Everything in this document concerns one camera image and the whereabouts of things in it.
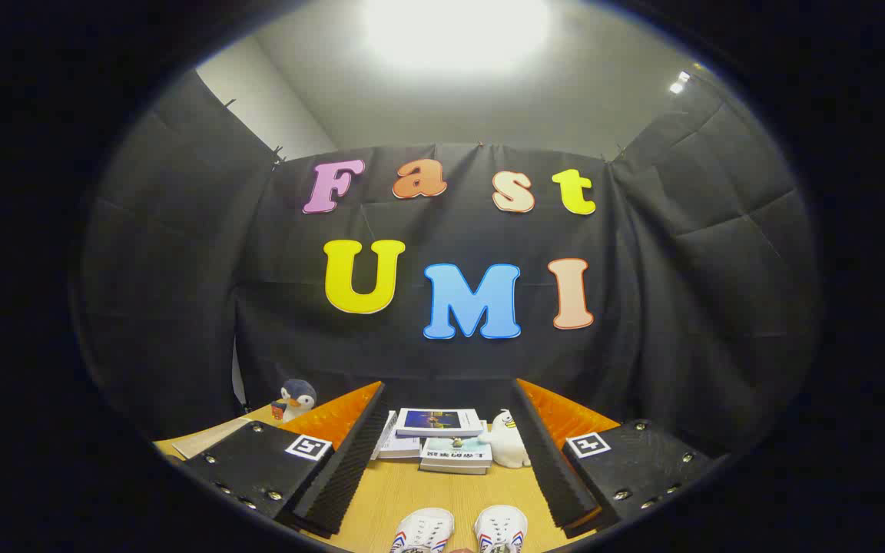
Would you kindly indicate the book with teal cover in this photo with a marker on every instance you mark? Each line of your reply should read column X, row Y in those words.
column 455, row 452

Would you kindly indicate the dark-edged book under teal book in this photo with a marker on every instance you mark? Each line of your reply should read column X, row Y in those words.
column 450, row 469

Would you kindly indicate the white striped canvas shoe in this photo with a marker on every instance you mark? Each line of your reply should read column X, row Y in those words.
column 501, row 528
column 423, row 530

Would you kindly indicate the grey penguin plush toy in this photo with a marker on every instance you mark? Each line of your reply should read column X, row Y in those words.
column 298, row 399

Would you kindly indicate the white book with dark photo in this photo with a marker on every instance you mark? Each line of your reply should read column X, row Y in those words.
column 381, row 434

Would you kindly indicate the black backdrop cloth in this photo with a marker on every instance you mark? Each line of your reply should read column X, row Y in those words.
column 450, row 230

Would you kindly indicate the large ceiling light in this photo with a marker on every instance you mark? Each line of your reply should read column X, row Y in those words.
column 454, row 31

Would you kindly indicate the book with blue picture cover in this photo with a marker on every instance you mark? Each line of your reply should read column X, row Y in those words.
column 439, row 421

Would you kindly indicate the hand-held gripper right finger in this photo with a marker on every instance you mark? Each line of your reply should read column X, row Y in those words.
column 554, row 468

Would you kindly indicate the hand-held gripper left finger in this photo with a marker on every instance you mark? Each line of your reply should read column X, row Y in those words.
column 350, row 468

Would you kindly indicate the small ceiling light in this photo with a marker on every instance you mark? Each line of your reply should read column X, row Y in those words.
column 679, row 81

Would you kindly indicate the beige fabric storage box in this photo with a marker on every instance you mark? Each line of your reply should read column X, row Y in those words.
column 204, row 439

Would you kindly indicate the white duck plush toy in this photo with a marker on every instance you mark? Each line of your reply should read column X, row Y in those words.
column 508, row 445

